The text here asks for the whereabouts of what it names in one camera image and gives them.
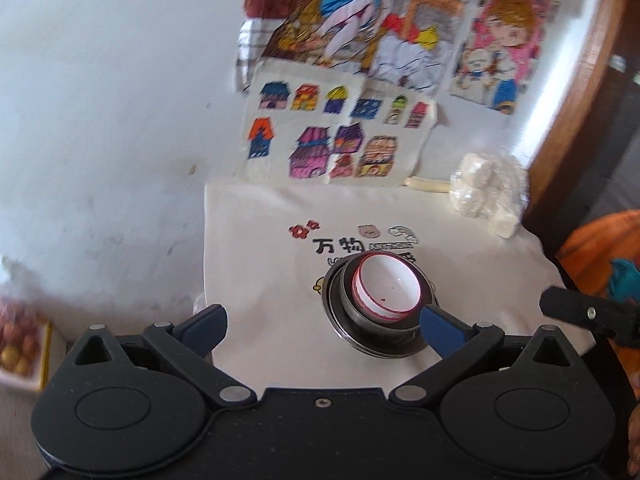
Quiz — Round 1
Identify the large steel mixing bowl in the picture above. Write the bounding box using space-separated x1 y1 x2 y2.
340 252 437 335

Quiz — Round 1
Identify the white bowl red rim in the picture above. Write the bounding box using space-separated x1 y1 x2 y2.
352 252 422 323

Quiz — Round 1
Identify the top steel plate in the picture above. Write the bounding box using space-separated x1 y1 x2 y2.
324 257 437 354

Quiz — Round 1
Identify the cream printed canvas mat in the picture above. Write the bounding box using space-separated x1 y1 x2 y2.
192 181 597 391

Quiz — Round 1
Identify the plastic bag of buns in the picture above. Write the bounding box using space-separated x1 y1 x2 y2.
449 152 529 240

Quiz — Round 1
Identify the bag of red fruit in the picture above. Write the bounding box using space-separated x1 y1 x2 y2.
1 255 52 392

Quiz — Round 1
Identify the cream rolled stick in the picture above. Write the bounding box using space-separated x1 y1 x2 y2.
402 177 450 193

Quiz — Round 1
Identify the coloured cartoon drawing right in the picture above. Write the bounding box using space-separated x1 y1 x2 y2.
449 0 554 115

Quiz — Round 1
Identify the coloured drawing of figures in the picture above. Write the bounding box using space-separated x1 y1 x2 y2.
236 0 470 96

